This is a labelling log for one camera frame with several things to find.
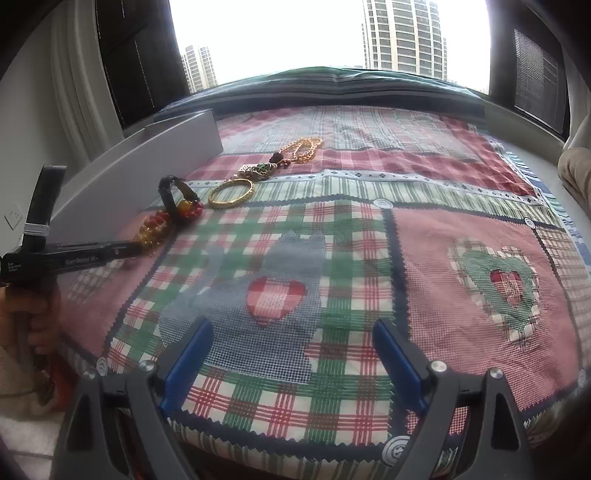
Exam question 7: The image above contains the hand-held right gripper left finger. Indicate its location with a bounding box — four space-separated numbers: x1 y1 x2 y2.
51 318 214 480

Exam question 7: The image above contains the gold bead chain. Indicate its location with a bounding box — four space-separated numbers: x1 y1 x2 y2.
277 137 324 164

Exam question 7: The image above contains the person's left hand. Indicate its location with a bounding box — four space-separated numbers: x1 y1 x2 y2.
0 279 64 365

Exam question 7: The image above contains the black strap wristwatch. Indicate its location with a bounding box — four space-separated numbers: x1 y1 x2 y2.
158 174 201 222

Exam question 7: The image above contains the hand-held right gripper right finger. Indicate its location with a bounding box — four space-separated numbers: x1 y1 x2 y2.
372 318 539 480

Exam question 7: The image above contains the white cardboard box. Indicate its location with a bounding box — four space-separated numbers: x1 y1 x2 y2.
46 108 225 241

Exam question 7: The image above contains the white curtain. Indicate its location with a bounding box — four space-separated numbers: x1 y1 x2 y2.
50 0 126 155

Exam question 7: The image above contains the mid-rise apartment building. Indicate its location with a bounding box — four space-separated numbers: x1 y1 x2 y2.
181 44 219 94

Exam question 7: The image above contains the dark window blind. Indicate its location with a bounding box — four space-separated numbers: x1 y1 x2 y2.
95 0 191 131
488 0 570 140

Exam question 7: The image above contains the person's beige trouser leg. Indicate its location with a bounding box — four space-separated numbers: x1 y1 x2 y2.
557 146 591 219

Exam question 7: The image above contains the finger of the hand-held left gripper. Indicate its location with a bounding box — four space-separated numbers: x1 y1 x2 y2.
104 240 145 266

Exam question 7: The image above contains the gold bangle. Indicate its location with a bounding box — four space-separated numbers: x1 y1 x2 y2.
208 178 254 209

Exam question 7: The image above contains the patchwork plaid blanket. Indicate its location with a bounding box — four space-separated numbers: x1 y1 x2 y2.
60 105 591 476

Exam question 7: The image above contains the tall tower building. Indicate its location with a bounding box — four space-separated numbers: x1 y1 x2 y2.
361 0 450 83

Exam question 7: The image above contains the amber and red bead bracelet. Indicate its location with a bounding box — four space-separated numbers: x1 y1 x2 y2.
134 198 205 254

